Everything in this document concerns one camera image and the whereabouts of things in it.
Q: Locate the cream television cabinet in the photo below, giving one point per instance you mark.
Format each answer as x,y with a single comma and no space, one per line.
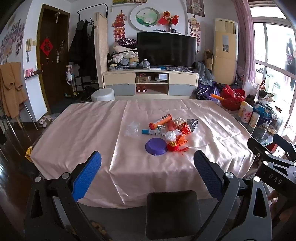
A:
119,78

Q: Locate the person's right hand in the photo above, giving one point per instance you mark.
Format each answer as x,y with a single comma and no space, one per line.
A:
281,208

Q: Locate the white round stool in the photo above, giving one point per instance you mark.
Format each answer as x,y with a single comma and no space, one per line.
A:
103,95

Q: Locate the clear plastic wrapper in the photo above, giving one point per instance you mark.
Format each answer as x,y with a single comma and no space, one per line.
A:
131,128

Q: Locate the black coat rack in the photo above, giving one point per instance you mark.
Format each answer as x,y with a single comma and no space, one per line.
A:
92,8

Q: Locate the red gold foil wrapper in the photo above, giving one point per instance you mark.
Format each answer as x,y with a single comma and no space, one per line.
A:
184,128

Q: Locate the white crumpled paper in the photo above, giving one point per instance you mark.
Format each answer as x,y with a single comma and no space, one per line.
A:
179,121

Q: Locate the vase of flowers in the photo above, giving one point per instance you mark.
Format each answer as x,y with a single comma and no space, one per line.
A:
170,22

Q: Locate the red diamond door sign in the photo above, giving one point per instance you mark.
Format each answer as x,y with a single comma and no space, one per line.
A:
46,46

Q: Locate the black flat television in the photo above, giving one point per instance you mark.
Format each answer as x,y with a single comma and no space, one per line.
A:
166,49

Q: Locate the metal frame chair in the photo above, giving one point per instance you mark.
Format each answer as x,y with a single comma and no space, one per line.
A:
25,111

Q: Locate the red tasselled ornament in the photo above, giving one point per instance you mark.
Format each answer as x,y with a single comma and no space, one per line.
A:
172,146

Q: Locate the cream folding screen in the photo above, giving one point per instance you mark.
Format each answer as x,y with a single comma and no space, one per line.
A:
101,46

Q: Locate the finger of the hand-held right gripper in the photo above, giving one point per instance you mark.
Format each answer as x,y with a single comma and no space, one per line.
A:
284,144
257,146

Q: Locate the pair of slippers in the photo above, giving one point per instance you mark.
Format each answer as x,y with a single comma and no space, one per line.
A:
46,120

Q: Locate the pink curtain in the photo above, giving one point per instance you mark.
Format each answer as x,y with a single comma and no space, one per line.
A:
246,34

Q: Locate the pile of clothes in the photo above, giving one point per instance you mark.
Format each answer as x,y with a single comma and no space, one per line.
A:
122,56

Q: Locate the round white wall art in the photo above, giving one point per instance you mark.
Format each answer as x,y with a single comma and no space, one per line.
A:
144,17

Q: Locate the white plastic bag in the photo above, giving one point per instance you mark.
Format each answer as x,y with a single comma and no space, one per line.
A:
172,134

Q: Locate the blue round tin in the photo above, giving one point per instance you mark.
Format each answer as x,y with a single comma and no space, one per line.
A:
264,117

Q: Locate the purple plastic bowl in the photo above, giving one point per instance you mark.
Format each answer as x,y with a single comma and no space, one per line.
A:
156,146

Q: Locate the wall of photos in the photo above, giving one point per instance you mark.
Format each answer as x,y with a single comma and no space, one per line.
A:
10,44

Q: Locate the pink satin tablecloth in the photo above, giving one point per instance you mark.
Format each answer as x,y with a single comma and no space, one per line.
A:
92,129

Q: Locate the wall intercom phone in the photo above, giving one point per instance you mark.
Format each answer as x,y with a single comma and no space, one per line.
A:
29,45

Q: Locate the silver foil packet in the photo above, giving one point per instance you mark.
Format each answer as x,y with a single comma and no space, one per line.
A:
193,124

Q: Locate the dark wooden door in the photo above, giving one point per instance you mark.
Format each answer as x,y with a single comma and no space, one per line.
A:
52,76

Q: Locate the glass side table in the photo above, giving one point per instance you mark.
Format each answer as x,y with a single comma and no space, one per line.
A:
261,133

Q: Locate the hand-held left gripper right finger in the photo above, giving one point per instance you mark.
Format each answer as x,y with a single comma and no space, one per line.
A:
208,172

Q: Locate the red fish hanging decoration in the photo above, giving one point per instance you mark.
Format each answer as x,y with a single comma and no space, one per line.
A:
119,23

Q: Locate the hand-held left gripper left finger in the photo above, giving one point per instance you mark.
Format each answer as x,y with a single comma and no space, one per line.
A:
86,172

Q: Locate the blue white tube package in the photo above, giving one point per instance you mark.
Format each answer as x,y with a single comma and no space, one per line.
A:
150,132

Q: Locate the wall poster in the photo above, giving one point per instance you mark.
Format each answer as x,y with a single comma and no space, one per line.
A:
195,8

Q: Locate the large window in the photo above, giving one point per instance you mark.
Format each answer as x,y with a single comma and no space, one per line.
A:
275,41

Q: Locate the grey cloth heap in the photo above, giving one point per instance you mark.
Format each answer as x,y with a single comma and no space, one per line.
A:
205,81

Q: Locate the red plastic basket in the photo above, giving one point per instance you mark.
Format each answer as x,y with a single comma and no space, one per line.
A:
232,97

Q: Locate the orange tube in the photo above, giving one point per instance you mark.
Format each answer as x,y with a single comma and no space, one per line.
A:
161,119

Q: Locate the brown coat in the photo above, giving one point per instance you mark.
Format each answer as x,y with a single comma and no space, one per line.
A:
11,90

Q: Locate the black hanging coats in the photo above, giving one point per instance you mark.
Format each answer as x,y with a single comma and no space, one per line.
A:
81,46

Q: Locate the cream standing air conditioner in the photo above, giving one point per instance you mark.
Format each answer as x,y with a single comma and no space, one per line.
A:
225,67

